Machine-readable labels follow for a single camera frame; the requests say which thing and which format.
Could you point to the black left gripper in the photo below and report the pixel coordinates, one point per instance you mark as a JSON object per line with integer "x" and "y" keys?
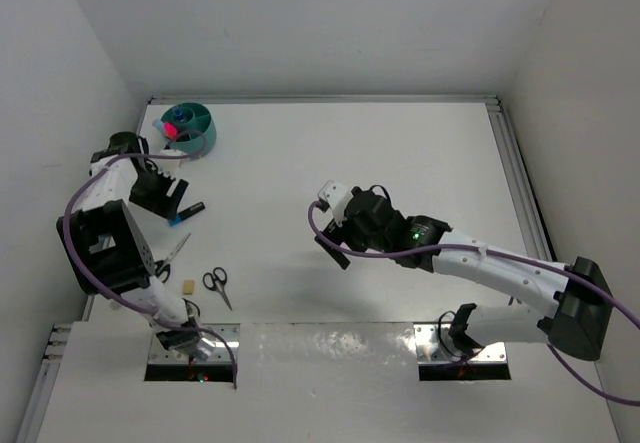
{"x": 162, "y": 204}

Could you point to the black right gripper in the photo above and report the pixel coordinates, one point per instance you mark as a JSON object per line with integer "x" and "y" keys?
{"x": 338, "y": 255}

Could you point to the black pink highlighter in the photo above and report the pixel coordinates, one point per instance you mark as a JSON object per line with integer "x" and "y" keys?
{"x": 170, "y": 131}

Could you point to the blue translucent highlighter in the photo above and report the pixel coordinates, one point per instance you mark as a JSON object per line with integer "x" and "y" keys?
{"x": 158, "y": 125}

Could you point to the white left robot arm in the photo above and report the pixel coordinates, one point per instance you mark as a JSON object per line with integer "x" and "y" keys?
{"x": 107, "y": 250}

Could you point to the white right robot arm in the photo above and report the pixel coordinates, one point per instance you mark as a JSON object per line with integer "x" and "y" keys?
{"x": 565, "y": 306}

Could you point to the teal round desk organizer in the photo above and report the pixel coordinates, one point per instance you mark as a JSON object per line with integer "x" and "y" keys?
{"x": 198, "y": 132}

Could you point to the large black scissors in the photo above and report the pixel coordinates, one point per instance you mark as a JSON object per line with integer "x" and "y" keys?
{"x": 170, "y": 258}

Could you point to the tan eraser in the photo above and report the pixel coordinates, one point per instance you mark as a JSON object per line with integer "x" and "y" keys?
{"x": 188, "y": 287}

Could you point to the small black scissors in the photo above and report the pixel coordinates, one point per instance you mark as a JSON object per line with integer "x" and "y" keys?
{"x": 215, "y": 281}

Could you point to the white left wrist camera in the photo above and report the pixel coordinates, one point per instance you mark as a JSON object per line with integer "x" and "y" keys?
{"x": 171, "y": 155}

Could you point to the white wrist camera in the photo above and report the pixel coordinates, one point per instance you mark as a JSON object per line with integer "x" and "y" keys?
{"x": 335, "y": 196}
{"x": 171, "y": 155}

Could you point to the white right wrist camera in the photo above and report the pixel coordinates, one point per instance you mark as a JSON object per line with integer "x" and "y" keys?
{"x": 335, "y": 196}

